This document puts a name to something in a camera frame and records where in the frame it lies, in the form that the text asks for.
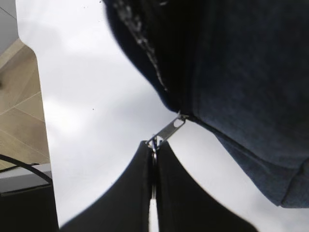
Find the dark blue lunch bag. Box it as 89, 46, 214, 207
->
104, 0, 309, 208

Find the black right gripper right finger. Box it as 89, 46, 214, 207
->
155, 142, 257, 232

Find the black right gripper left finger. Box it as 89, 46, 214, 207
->
60, 141, 152, 232

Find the black table leg frame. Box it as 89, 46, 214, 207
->
0, 166, 59, 232

